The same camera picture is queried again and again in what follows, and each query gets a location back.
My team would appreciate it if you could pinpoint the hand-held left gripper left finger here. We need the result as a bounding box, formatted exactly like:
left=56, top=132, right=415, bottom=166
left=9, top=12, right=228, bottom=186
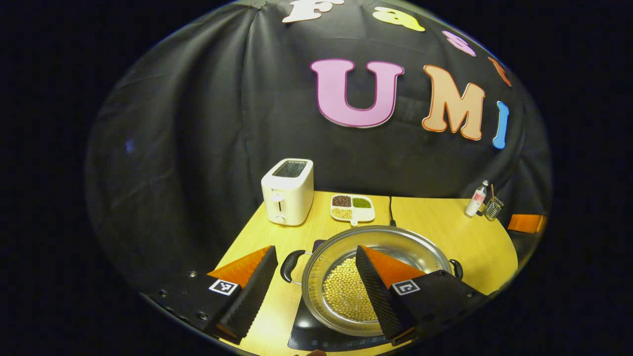
left=143, top=245, right=279, bottom=346

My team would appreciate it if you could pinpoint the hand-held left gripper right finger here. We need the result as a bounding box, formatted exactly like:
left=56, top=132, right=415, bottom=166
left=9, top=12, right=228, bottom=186
left=355, top=245, right=488, bottom=347

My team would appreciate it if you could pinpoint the steel pot with soybeans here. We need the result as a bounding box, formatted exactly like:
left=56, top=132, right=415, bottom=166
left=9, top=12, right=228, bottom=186
left=280, top=225, right=464, bottom=338

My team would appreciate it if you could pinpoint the black induction cooktop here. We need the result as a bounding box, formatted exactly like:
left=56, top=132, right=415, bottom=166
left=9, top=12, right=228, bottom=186
left=287, top=239, right=412, bottom=353

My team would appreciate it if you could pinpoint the clear glass holder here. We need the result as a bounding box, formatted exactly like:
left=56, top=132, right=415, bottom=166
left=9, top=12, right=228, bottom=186
left=483, top=196, right=504, bottom=222

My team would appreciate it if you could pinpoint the small bottle with pink label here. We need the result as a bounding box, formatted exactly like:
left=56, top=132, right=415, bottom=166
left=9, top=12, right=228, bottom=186
left=464, top=179, right=490, bottom=218

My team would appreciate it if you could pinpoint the white divided dish with beans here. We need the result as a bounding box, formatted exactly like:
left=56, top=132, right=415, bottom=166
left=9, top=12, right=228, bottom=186
left=330, top=194, right=376, bottom=227

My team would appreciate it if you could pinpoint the white toaster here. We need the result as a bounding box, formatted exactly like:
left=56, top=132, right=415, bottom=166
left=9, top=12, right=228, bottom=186
left=261, top=158, right=315, bottom=227

